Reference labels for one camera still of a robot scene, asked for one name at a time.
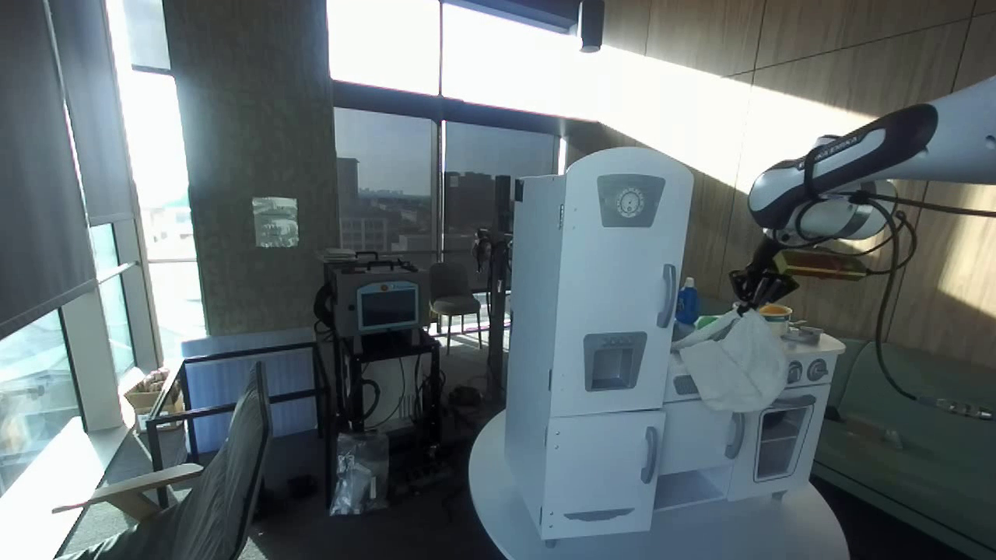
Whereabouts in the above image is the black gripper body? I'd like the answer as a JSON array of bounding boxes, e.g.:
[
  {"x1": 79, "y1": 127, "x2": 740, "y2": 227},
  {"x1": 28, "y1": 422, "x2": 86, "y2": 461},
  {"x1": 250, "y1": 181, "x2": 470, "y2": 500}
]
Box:
[{"x1": 730, "y1": 239, "x2": 803, "y2": 305}]

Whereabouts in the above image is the white towel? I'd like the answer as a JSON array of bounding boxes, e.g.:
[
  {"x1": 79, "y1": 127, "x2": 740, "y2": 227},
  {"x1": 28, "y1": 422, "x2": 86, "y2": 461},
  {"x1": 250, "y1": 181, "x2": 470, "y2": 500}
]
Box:
[{"x1": 668, "y1": 307, "x2": 794, "y2": 416}]

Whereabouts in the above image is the white toy fridge tall door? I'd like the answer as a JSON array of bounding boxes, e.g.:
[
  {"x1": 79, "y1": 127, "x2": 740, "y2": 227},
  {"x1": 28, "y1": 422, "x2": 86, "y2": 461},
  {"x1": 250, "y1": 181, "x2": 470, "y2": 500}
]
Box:
[{"x1": 556, "y1": 145, "x2": 698, "y2": 416}]

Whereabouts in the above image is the white bowl with yellow food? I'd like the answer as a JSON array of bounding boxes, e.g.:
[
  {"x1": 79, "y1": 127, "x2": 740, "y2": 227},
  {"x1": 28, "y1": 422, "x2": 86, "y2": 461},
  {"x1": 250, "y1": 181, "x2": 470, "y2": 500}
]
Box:
[{"x1": 754, "y1": 297, "x2": 798, "y2": 328}]

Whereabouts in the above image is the green toy item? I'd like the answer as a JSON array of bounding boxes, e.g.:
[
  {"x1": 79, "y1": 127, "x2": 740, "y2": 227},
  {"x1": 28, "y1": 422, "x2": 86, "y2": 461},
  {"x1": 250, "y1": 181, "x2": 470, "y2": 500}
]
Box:
[{"x1": 692, "y1": 312, "x2": 737, "y2": 341}]

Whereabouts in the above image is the small metal toy pan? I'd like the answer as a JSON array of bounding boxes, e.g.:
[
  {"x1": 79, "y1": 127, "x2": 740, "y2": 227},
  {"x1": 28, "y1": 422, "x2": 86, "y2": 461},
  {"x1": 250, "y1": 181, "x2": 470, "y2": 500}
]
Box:
[{"x1": 783, "y1": 320, "x2": 824, "y2": 348}]

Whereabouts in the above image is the blue bottle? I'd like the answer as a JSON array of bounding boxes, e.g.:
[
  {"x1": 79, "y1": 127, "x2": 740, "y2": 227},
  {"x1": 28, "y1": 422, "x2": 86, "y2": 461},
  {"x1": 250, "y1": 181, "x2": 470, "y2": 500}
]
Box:
[{"x1": 675, "y1": 276, "x2": 705, "y2": 331}]

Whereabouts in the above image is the toy oven door with window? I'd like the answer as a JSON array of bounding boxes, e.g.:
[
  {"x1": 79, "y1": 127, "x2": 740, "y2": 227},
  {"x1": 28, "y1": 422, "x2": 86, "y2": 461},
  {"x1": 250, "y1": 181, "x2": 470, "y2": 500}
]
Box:
[{"x1": 754, "y1": 391, "x2": 822, "y2": 483}]

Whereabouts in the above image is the white toy kitchen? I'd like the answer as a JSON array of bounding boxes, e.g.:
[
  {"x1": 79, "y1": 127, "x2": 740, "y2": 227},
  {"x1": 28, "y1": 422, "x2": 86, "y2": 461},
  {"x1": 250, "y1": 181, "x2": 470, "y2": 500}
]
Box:
[{"x1": 505, "y1": 142, "x2": 850, "y2": 545}]

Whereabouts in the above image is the white toy fridge short door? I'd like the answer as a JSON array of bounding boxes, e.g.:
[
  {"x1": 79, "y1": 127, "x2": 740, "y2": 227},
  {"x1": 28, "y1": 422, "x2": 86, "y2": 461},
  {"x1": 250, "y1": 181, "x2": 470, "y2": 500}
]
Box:
[{"x1": 540, "y1": 407, "x2": 668, "y2": 541}]

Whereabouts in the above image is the round white table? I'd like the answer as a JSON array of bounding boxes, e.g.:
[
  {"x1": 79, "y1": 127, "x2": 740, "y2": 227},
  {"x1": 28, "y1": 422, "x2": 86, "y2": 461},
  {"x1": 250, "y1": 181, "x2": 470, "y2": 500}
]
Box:
[{"x1": 464, "y1": 407, "x2": 853, "y2": 560}]

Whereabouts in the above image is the black hanging fixture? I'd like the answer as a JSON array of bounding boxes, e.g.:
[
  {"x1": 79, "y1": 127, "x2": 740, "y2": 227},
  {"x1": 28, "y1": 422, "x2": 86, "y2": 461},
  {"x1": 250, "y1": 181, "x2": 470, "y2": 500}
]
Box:
[{"x1": 580, "y1": 0, "x2": 609, "y2": 54}]

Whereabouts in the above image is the grey machine with screen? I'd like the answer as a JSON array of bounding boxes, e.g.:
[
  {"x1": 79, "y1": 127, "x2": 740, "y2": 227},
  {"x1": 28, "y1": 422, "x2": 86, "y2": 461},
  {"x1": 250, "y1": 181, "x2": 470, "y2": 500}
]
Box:
[{"x1": 321, "y1": 254, "x2": 430, "y2": 362}]

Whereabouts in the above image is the black metal cart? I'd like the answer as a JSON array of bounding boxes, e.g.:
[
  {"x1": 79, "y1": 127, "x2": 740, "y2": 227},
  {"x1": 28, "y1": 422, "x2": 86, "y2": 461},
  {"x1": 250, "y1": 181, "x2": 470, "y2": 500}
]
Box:
[{"x1": 315, "y1": 331, "x2": 446, "y2": 503}]

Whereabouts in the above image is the white plastic bag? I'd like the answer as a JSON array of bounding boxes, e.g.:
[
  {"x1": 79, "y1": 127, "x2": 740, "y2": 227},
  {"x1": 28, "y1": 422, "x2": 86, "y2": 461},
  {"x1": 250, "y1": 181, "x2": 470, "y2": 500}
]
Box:
[{"x1": 328, "y1": 429, "x2": 392, "y2": 518}]

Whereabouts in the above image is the small poster on pillar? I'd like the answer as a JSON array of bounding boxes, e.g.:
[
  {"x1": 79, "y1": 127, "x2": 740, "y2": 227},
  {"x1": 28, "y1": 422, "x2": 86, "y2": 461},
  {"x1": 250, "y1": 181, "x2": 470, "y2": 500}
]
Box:
[{"x1": 250, "y1": 194, "x2": 302, "y2": 252}]

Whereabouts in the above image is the wooden folding chair dark fabric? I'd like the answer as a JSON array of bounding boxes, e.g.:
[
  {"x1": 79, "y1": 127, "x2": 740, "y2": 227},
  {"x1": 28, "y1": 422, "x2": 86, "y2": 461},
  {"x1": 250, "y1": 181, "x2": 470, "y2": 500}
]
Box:
[{"x1": 49, "y1": 362, "x2": 277, "y2": 560}]

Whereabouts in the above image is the small wicker basket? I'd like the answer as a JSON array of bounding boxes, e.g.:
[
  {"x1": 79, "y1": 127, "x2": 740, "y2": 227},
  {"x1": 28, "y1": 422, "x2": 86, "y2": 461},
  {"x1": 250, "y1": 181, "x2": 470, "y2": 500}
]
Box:
[{"x1": 121, "y1": 367, "x2": 176, "y2": 416}]

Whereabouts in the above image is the dark roller blind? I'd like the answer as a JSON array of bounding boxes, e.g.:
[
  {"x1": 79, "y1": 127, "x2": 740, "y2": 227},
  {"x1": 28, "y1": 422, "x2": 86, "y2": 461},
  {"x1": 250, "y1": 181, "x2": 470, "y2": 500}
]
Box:
[{"x1": 0, "y1": 0, "x2": 136, "y2": 341}]

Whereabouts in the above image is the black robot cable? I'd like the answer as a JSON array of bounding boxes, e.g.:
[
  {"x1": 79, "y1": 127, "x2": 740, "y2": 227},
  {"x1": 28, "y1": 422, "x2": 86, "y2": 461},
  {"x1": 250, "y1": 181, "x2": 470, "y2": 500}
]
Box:
[{"x1": 791, "y1": 133, "x2": 996, "y2": 422}]

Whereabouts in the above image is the black frame rack pale panel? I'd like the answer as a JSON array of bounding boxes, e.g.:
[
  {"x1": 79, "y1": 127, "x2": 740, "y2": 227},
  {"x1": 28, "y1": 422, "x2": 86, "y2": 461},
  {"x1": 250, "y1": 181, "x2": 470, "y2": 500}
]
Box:
[{"x1": 143, "y1": 331, "x2": 328, "y2": 475}]

